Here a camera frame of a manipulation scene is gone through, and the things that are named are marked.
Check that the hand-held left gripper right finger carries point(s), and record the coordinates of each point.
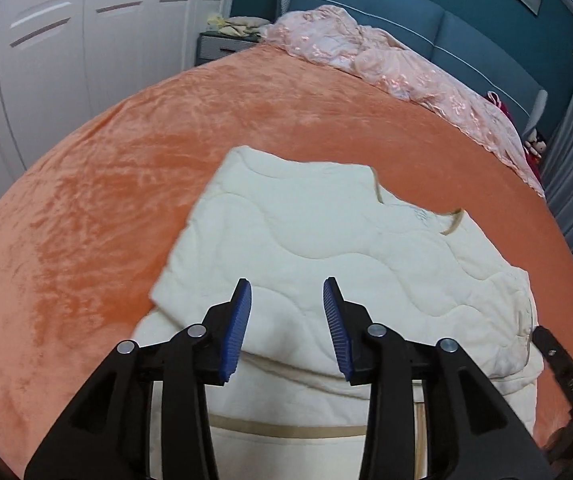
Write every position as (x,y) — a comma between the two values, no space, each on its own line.
(337,330)

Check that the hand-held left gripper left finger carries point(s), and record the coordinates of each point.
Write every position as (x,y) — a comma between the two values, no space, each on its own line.
(236,330)

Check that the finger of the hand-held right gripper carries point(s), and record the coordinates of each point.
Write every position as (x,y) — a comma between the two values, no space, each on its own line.
(564,370)

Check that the cream quilted jacket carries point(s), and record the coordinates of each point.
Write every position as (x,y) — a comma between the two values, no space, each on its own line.
(316,240)

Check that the orange plush bed blanket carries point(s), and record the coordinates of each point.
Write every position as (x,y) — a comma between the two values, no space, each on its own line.
(116,160)

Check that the plush toy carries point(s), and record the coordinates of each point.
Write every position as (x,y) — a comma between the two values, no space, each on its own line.
(536,144)

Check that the pink lace bedspread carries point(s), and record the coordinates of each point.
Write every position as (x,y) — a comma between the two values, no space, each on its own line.
(391,60)

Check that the grey nightstand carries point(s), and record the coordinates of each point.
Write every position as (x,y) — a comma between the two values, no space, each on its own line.
(216,49)

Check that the beige cloth on nightstand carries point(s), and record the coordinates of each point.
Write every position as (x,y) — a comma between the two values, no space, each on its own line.
(241,25)

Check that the blue padded headboard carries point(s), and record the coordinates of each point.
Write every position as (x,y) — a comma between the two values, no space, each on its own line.
(466,45)

